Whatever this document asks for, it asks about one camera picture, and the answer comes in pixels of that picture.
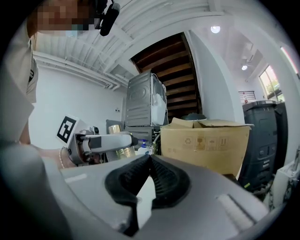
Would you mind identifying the large cardboard box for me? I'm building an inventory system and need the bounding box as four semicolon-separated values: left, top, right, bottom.
160;117;254;180

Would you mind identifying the left wrist bead bracelet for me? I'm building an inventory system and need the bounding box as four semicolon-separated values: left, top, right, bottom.
59;146;66;169

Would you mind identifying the white marble sink cabinet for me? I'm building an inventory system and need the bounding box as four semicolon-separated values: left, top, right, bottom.
269;161;300;212

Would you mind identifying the chrome faucet on marble cabinet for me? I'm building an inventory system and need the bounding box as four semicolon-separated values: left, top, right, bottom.
292;146;300;170

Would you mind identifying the small glass jar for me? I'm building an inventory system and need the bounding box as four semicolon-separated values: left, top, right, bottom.
105;124;136;163

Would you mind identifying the white bottle with blue cap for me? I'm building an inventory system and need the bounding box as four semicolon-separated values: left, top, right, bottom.
135;138;151;156

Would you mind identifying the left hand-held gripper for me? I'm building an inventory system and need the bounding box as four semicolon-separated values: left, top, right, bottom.
55;114;139;167

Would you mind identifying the person's beige shirt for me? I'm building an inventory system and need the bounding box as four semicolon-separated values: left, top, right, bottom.
0;23;40;146

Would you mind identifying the dark wooden staircase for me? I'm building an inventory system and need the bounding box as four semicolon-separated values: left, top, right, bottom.
129;32;203;123

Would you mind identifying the white sink basin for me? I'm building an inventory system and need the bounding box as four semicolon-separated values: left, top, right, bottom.
136;175;157;230

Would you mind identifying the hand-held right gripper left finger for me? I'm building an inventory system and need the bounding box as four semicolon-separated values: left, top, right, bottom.
60;154;151;237

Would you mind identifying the blue face mask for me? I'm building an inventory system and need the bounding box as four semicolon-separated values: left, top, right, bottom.
65;23;80;38

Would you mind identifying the grey metal washing machine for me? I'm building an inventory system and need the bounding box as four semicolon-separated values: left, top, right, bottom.
124;70;169;128

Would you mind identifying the white and black round appliance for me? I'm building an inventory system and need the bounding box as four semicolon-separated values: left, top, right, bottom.
180;112;207;121

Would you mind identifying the bright window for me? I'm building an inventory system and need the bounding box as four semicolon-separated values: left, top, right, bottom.
258;65;286;102

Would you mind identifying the black head camera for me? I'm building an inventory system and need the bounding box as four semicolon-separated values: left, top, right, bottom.
94;0;121;37

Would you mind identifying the person's left forearm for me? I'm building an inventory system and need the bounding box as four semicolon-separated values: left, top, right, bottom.
30;143;78;170

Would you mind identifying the black cabinet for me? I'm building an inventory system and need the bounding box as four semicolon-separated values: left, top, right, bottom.
238;100;289;193

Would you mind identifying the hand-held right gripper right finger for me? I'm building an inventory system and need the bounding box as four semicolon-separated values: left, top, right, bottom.
137;154;270;240

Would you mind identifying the louvred vent window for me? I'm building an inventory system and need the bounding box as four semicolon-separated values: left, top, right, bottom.
238;90;256;104

